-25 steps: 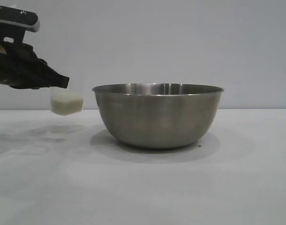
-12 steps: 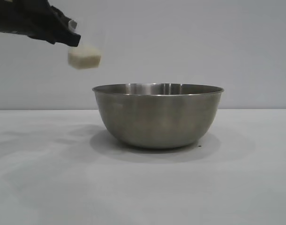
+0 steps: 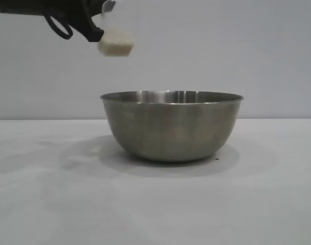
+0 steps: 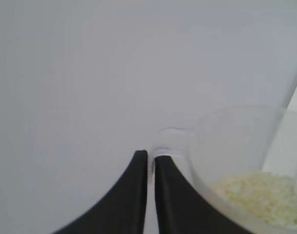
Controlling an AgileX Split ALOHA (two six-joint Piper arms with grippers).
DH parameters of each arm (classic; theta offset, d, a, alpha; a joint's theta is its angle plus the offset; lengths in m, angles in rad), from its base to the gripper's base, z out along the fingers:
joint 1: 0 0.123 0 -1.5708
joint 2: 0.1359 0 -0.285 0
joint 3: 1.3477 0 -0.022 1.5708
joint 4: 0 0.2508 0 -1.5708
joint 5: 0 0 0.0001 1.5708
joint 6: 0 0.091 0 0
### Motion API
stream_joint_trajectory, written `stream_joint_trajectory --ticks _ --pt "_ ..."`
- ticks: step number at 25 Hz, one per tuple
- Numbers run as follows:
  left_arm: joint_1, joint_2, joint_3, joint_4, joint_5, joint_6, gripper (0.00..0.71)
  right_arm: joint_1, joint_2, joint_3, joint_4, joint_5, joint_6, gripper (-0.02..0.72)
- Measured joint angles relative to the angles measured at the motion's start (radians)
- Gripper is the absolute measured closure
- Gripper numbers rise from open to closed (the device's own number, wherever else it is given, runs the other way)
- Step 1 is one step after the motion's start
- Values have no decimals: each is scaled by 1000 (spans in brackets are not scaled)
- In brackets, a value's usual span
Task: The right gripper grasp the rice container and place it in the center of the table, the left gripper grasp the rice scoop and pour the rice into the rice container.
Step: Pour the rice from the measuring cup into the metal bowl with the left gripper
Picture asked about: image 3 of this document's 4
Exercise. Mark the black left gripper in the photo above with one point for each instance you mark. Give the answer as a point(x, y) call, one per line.
point(68, 7)

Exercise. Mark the translucent plastic measuring cup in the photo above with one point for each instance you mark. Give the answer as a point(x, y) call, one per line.
point(114, 30)

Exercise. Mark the white uncooked rice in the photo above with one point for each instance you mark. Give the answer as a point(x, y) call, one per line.
point(117, 46)

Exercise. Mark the stainless steel mixing bowl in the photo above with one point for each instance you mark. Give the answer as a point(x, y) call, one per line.
point(170, 127)

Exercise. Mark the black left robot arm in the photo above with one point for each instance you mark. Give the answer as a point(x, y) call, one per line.
point(12, 5)

